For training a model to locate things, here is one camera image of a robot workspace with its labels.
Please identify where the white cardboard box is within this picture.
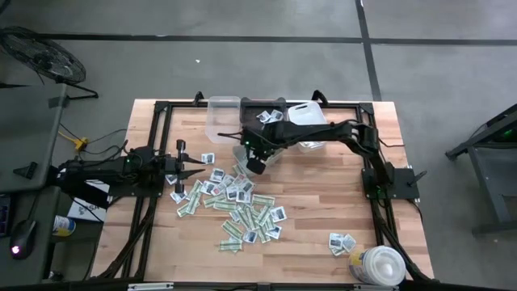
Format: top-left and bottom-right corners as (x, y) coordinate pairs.
(66, 179), (111, 223)

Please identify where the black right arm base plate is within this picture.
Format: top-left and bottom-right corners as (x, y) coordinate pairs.
(361, 167), (428, 200)

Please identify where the black plastic bin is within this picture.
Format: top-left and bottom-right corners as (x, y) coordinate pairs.
(239, 96), (288, 127)

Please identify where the white blue yellow can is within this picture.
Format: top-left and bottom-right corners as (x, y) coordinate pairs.
(52, 215), (77, 238)

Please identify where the yellow power plug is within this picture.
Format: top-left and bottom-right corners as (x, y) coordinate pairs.
(58, 129), (90, 151)

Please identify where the grey plastic bin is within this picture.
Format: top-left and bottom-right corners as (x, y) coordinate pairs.
(231, 141), (284, 178)

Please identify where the silver metal bracket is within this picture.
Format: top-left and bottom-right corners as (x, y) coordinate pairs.
(128, 281), (174, 291)
(353, 284), (399, 291)

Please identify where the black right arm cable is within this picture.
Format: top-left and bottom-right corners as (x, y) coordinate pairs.
(216, 131), (248, 142)

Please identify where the grey desk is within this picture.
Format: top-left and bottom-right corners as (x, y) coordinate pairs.
(0, 186), (61, 286)

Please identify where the black bracket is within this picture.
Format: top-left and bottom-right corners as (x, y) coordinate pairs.
(12, 160), (40, 180)

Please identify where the white plastic bin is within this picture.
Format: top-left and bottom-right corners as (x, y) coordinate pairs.
(286, 100), (328, 154)

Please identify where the black metal cart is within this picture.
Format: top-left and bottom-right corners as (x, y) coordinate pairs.
(443, 103), (517, 235)

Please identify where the black keyboard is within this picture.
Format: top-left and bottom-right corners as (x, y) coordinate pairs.
(0, 193), (11, 238)

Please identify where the grey side table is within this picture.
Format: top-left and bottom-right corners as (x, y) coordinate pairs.
(0, 82), (68, 194)

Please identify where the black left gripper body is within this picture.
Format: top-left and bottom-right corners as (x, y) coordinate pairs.
(163, 138), (187, 194)

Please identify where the black floor fan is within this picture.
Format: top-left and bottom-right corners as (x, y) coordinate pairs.
(0, 26), (100, 101)

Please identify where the white-lidded wipes canister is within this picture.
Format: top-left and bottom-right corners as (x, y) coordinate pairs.
(347, 245), (407, 287)

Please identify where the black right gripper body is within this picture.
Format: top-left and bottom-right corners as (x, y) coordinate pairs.
(245, 155), (268, 176)

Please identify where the black computer mouse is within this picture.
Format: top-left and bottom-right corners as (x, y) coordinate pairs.
(8, 218), (38, 260)

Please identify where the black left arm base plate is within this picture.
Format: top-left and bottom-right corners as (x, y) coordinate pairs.
(107, 177), (163, 199)

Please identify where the clear plastic bin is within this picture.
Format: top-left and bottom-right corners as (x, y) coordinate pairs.
(204, 95), (242, 145)

